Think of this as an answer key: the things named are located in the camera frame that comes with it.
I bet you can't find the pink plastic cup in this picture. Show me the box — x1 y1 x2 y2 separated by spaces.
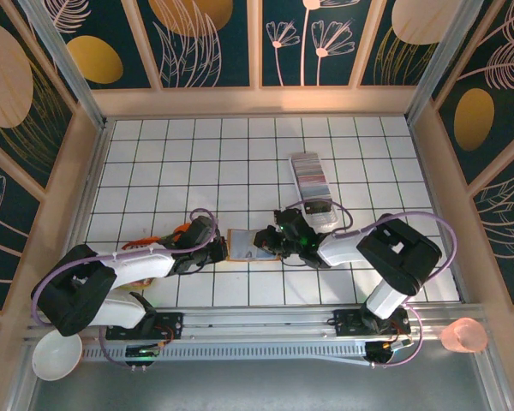
439 317 488 354

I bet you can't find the aluminium frame post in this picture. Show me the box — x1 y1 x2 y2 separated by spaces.
404 0 486 125
16 0 111 129

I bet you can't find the slotted grey cable duct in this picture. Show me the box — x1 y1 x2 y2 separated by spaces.
81 342 369 364

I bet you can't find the white bowl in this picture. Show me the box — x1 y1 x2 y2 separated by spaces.
32 331 83 382

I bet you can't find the black controller board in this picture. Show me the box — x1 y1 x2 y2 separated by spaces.
125 344 158 370
365 338 414 369

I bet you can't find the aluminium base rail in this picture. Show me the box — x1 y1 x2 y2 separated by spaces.
25 304 489 343

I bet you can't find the row of assorted credit cards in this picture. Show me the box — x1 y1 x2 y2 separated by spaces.
291 154 332 215

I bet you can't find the colourful snack bag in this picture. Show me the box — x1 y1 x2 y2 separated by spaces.
123 237 159 289

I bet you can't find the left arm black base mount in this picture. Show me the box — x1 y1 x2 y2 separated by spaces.
105 311 185 342

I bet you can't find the orange leather card holder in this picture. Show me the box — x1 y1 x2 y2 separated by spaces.
225 228 284 263

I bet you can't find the clear plastic card tray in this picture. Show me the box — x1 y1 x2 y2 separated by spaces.
289 152 340 230

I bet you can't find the aluminium side rail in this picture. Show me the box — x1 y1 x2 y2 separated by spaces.
53 119 115 309
407 117 469 303

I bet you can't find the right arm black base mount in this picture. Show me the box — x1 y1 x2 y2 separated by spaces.
332 307 412 339

